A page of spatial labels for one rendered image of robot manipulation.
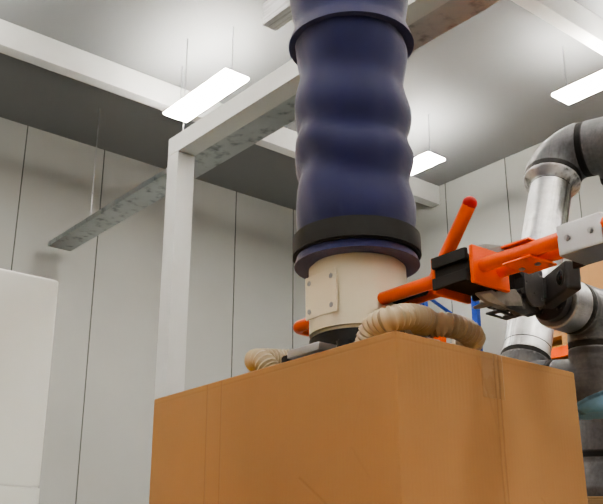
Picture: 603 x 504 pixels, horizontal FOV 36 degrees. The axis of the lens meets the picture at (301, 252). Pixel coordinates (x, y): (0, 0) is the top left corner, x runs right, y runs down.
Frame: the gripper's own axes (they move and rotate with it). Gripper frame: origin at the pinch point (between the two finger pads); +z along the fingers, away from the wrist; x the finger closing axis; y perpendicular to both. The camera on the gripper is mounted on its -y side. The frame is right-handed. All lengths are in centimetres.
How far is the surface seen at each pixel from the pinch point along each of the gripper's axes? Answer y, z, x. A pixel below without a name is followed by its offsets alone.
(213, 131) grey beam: 314, -156, 205
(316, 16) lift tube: 25, 12, 53
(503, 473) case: -1.2, 0.1, -29.9
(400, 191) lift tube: 17.1, -0.3, 19.0
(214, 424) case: 39.5, 20.6, -20.4
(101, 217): 806, -333, 356
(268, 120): 501, -337, 355
